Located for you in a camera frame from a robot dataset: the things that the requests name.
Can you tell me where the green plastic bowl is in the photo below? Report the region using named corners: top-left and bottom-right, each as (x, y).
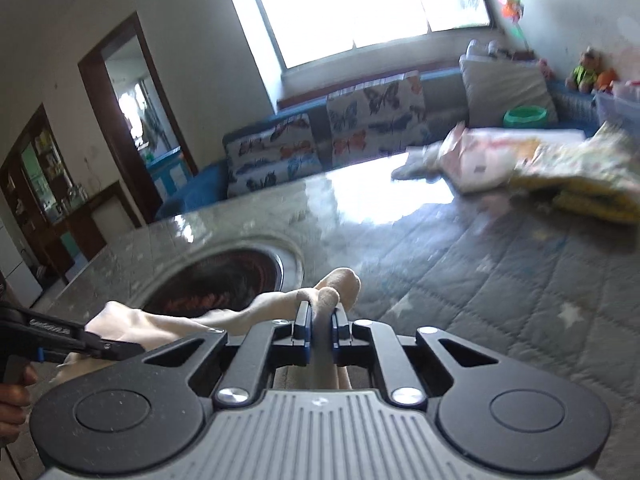
top-left (503, 105), bottom-right (548, 129)

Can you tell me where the clear plastic storage box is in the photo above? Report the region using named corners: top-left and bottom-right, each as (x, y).
top-left (594, 81), bottom-right (640, 130)

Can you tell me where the pink white folded garment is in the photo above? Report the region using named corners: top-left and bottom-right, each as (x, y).
top-left (392, 122), bottom-right (586, 194)

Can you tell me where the grey cushion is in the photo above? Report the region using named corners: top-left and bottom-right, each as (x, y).
top-left (459, 55), bottom-right (559, 128)

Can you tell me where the cream white sweater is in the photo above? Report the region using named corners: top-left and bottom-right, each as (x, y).
top-left (86, 268), bottom-right (361, 390)

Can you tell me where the yellow floral folded blanket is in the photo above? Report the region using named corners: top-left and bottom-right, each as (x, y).
top-left (510, 122), bottom-right (639, 224)

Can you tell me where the colourful pinwheel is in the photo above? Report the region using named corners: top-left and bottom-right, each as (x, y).
top-left (498, 0), bottom-right (530, 51)

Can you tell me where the dark wooden door frame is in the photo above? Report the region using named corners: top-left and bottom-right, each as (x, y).
top-left (77, 11), bottom-right (201, 226)

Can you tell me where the orange plush toy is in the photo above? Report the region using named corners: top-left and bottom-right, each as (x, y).
top-left (594, 68), bottom-right (620, 93)

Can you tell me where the grey quilted star mat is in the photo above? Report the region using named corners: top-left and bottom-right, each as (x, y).
top-left (278, 194), bottom-right (640, 461)

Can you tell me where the window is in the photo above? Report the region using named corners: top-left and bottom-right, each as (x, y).
top-left (257, 0), bottom-right (491, 70)

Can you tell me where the dark wooden cabinet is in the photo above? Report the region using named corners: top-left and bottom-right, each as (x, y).
top-left (1, 106), bottom-right (142, 284)

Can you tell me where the person's left hand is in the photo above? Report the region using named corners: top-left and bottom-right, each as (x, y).
top-left (0, 364), bottom-right (38, 444)

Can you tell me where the butterfly print cushion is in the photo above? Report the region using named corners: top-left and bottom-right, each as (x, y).
top-left (226, 114), bottom-right (322, 198)
top-left (326, 73), bottom-right (430, 167)

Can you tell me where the brown teddy bear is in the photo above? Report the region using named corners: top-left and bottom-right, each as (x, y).
top-left (565, 47), bottom-right (602, 93)

